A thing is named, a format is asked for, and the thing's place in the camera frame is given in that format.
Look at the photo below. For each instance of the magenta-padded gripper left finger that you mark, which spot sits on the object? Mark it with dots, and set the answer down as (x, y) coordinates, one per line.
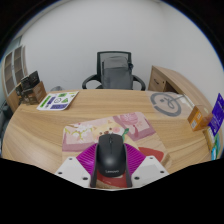
(71, 170)

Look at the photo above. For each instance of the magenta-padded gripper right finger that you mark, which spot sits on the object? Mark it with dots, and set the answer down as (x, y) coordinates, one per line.
(150, 170)

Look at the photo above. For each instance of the black computer mouse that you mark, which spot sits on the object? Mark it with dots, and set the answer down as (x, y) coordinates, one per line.
(110, 155)

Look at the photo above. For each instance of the cartoon print mouse pad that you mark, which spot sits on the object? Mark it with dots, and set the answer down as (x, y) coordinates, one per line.
(133, 126)

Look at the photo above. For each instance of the sheet with grey round print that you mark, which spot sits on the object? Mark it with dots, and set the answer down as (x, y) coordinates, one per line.
(166, 103)

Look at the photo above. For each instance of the white sticker sheet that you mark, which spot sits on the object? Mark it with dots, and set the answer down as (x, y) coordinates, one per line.
(57, 100)

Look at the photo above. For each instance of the brown wooden box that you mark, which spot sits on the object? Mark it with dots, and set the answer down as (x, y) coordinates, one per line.
(199, 118)

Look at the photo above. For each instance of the purple standing pouch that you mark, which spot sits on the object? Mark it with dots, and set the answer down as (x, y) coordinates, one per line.
(218, 115)

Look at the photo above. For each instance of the brown box with dark items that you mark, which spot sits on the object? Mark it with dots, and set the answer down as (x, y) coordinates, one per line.
(31, 88)

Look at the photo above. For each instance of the wooden side desk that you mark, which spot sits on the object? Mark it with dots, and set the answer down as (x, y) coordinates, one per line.
(180, 81)

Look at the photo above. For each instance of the grey backpack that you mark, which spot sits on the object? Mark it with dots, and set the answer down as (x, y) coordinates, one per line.
(116, 73)

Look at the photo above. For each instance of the wooden shelf unit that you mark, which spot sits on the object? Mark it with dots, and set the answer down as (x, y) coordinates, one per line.
(13, 73)

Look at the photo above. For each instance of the black mesh office chair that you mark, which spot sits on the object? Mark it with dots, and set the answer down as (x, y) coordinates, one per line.
(115, 54)

